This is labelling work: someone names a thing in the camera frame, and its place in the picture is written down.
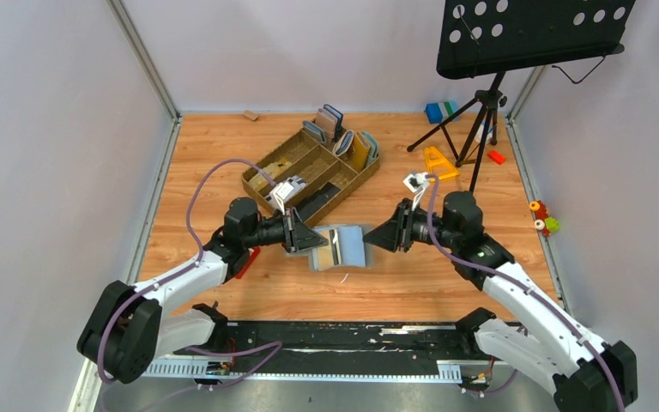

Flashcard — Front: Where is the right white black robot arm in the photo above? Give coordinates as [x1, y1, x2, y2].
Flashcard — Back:
[364, 191, 638, 411]

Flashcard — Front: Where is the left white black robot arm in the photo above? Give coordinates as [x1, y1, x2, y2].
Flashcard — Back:
[76, 197, 329, 384]

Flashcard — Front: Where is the gold card magnetic stripe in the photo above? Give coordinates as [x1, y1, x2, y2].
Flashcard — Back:
[312, 228, 342, 270]

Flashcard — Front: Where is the black white cards stack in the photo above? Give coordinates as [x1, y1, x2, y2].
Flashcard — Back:
[274, 175, 307, 201]

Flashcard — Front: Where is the tan card in basket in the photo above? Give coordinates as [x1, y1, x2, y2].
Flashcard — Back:
[248, 158, 293, 191]

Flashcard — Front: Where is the yellow card holder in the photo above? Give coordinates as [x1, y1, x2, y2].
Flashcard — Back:
[348, 130, 372, 172]

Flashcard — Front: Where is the blue tan card holder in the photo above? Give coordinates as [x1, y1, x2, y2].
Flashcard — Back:
[314, 104, 344, 142]

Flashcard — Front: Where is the yellow triangular toy block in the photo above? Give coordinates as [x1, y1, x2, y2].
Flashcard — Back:
[423, 146, 461, 183]

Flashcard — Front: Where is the woven divided basket tray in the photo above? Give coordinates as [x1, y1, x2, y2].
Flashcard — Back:
[241, 130, 380, 213]

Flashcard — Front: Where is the small red toy brick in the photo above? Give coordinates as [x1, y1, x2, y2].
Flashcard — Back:
[487, 150, 506, 165]

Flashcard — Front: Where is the blue green toy block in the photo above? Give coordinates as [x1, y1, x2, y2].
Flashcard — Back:
[424, 100, 459, 124]

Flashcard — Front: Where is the small cardboard scrap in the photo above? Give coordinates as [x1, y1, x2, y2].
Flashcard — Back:
[243, 110, 260, 122]

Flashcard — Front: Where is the red green toy figure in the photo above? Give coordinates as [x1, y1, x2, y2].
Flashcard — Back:
[529, 200, 560, 237]

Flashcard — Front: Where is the black music stand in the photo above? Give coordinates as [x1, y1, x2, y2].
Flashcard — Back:
[430, 0, 634, 167]

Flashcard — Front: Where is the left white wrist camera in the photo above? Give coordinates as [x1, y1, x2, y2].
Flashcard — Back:
[269, 180, 296, 214]

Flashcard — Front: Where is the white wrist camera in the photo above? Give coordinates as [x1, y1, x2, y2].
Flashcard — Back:
[269, 180, 296, 214]
[402, 173, 430, 210]

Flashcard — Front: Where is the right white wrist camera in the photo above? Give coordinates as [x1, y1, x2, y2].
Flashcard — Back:
[402, 173, 430, 210]

